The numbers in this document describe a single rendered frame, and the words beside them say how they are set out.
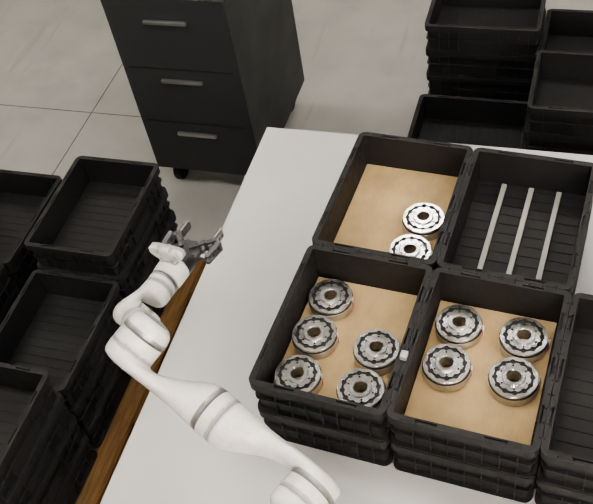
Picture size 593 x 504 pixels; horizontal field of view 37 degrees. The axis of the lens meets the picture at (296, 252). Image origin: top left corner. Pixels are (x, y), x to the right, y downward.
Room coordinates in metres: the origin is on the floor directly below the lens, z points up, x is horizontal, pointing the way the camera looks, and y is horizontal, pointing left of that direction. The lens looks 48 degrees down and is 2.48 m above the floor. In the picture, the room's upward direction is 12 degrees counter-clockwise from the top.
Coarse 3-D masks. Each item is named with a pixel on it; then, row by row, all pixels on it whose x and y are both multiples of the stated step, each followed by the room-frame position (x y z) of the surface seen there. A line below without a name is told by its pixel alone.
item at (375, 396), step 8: (360, 368) 1.08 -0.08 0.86; (344, 376) 1.07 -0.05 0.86; (352, 376) 1.06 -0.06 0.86; (360, 376) 1.06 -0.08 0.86; (368, 376) 1.05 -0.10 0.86; (376, 376) 1.05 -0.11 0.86; (344, 384) 1.05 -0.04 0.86; (376, 384) 1.03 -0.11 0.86; (344, 392) 1.03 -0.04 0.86; (376, 392) 1.01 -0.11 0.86; (344, 400) 1.01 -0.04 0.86; (352, 400) 1.00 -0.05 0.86; (360, 400) 1.00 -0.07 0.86; (368, 400) 1.00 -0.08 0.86; (376, 400) 0.99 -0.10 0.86
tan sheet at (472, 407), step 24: (480, 312) 1.18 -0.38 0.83; (432, 336) 1.14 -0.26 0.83; (552, 336) 1.08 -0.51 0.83; (480, 360) 1.05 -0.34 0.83; (480, 384) 1.00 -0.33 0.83; (408, 408) 0.98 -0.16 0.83; (432, 408) 0.96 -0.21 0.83; (456, 408) 0.95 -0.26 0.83; (480, 408) 0.94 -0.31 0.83; (504, 408) 0.93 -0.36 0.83; (528, 408) 0.92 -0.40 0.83; (480, 432) 0.89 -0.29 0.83; (504, 432) 0.88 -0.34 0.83; (528, 432) 0.86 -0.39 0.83
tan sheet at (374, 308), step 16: (352, 288) 1.32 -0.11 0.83; (368, 288) 1.31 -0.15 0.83; (368, 304) 1.27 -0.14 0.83; (384, 304) 1.26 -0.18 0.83; (400, 304) 1.25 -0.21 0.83; (352, 320) 1.23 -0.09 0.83; (368, 320) 1.22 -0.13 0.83; (384, 320) 1.21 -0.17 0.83; (400, 320) 1.20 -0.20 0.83; (352, 336) 1.19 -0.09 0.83; (400, 336) 1.16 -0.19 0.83; (288, 352) 1.18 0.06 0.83; (336, 352) 1.15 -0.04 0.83; (352, 352) 1.14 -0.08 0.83; (336, 368) 1.11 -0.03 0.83; (352, 368) 1.10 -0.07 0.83; (336, 384) 1.07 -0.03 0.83; (384, 384) 1.05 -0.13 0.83
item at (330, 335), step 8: (304, 320) 1.24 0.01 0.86; (312, 320) 1.23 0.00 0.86; (320, 320) 1.23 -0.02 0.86; (328, 320) 1.22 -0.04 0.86; (296, 328) 1.22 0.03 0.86; (304, 328) 1.21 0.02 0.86; (328, 328) 1.20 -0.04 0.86; (296, 336) 1.20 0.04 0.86; (328, 336) 1.18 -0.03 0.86; (296, 344) 1.17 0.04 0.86; (304, 344) 1.17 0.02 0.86; (312, 344) 1.16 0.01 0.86; (320, 344) 1.16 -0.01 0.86; (328, 344) 1.16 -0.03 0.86; (312, 352) 1.15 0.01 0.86
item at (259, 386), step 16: (304, 256) 1.37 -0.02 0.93; (352, 256) 1.34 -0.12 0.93; (368, 256) 1.33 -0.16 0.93; (432, 272) 1.24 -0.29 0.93; (288, 304) 1.24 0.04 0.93; (416, 304) 1.16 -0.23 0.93; (416, 320) 1.12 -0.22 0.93; (272, 336) 1.16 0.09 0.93; (400, 352) 1.05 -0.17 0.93; (256, 368) 1.09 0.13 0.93; (400, 368) 1.01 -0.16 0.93; (256, 384) 1.05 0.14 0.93; (272, 384) 1.04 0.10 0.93; (304, 400) 0.99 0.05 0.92; (320, 400) 0.98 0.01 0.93; (336, 400) 0.97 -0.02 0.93; (384, 400) 0.95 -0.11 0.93; (368, 416) 0.93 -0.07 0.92; (384, 416) 0.92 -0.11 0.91
